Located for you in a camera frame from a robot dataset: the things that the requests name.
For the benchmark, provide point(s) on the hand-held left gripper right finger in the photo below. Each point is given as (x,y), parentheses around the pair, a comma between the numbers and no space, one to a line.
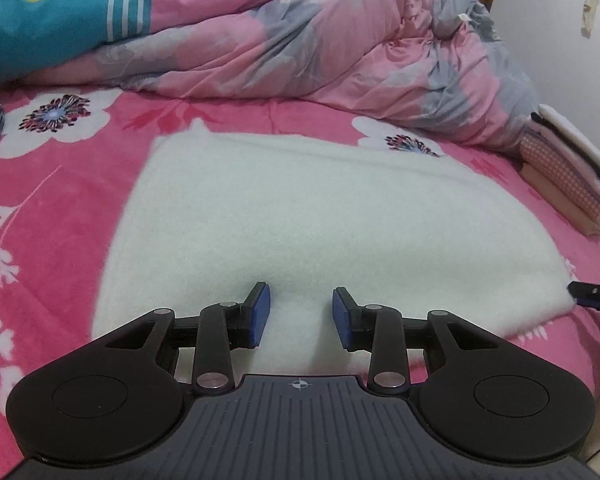
(341,317)

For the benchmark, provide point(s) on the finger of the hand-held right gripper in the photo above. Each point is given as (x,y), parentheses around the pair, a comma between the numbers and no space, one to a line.
(587,296)

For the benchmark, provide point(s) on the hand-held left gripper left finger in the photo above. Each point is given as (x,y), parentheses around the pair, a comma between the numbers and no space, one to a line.
(260,317)

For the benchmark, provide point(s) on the white fleece sweater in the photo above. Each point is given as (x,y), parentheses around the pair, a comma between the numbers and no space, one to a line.
(305,220)

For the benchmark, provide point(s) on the stack of folded clothes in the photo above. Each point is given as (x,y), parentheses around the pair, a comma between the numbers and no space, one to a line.
(570,170)

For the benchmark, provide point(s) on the pink floral bed sheet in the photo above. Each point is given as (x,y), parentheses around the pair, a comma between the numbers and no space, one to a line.
(55,200)

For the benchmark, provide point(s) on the pink grey floral quilt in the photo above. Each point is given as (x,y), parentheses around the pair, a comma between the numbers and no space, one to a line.
(305,45)

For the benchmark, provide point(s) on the blue striped pillow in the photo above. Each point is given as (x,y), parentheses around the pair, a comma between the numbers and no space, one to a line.
(45,25)

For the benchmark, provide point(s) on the wall hook rack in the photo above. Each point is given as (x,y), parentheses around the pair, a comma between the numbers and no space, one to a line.
(590,5)

